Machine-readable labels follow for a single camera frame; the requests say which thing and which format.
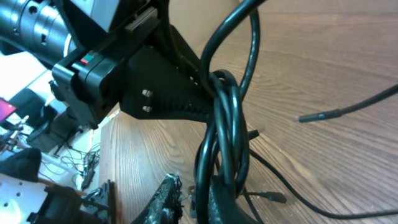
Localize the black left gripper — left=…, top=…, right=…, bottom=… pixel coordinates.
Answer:
left=52, top=1, right=213, bottom=126

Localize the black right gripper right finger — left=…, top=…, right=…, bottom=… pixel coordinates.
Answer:
left=208, top=176, right=249, bottom=224

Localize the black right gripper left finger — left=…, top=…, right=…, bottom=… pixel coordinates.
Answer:
left=131, top=174, right=183, bottom=224

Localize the black usb cable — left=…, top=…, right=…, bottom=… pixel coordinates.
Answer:
left=186, top=0, right=398, bottom=224

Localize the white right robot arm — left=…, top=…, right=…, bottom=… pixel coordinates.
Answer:
left=1, top=173, right=255, bottom=223

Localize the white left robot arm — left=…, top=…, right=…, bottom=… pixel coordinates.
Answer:
left=1, top=0, right=213, bottom=128

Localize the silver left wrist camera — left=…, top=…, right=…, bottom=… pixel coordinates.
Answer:
left=71, top=0, right=122, bottom=32

